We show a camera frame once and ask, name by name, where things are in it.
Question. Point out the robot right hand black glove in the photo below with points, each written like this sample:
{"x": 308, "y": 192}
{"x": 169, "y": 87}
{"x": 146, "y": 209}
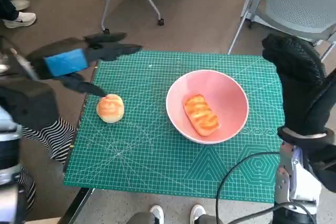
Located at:
{"x": 302, "y": 90}

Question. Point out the robot left hand blue tape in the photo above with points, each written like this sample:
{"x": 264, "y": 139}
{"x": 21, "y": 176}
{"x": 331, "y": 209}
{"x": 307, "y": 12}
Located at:
{"x": 65, "y": 61}

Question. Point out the round toy bread bun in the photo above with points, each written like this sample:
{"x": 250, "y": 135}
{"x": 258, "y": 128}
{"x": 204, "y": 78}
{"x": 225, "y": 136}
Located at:
{"x": 110, "y": 110}

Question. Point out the pink bowl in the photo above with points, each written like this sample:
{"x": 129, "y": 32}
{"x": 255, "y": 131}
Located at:
{"x": 223, "y": 87}

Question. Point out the long striped toy bread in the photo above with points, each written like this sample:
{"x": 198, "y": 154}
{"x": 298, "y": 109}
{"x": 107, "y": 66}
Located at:
{"x": 200, "y": 115}

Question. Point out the robot left arm silver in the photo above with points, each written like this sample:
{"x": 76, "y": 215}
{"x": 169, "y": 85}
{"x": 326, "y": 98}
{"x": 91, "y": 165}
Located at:
{"x": 8, "y": 140}

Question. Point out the grey chair with casters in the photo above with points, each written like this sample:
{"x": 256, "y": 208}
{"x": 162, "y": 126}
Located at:
{"x": 107, "y": 3}

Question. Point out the grey mesh chair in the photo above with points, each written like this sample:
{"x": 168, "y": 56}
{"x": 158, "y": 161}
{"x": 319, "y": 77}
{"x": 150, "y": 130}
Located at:
{"x": 296, "y": 3}

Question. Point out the green cutting mat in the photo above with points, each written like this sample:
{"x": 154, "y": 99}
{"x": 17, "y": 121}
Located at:
{"x": 144, "y": 142}

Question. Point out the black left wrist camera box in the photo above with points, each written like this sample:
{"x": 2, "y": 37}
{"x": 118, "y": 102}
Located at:
{"x": 29, "y": 103}

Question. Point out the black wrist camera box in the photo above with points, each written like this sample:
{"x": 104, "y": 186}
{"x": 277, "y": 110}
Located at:
{"x": 29, "y": 103}
{"x": 325, "y": 166}

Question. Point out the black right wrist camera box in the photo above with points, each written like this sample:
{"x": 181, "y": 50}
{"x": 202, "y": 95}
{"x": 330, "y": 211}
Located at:
{"x": 325, "y": 166}

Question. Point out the black table frame bar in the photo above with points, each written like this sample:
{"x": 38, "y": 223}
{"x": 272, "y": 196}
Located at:
{"x": 78, "y": 203}

